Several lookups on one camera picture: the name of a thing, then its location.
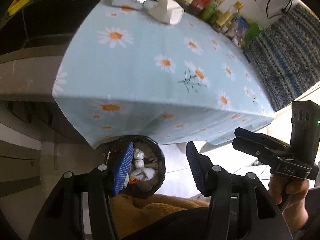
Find clear plastic ball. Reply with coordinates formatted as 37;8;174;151
134;159;145;170
133;148;145;160

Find pink wrapper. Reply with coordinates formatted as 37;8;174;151
124;174;138;188

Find black trash bin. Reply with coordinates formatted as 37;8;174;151
105;135;165;199

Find person's right hand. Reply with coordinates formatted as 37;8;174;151
268;174;309;234

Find orange fuzzy trousers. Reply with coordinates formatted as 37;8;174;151
110;194;209;239

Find patterned blue curtain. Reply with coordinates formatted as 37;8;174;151
244;4;319;111

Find blue daisy tablecloth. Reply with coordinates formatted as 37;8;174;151
52;0;274;148

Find green packet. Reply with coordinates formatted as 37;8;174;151
241;23;264;49

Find blue white packet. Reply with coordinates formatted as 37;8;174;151
232;16;249;47

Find yellow cap oil bottle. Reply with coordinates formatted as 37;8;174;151
214;2;243;32

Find green label bottle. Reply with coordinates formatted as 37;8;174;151
199;0;225;21

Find black sink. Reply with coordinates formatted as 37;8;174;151
1;0;100;55

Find black power cable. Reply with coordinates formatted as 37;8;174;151
265;0;294;20

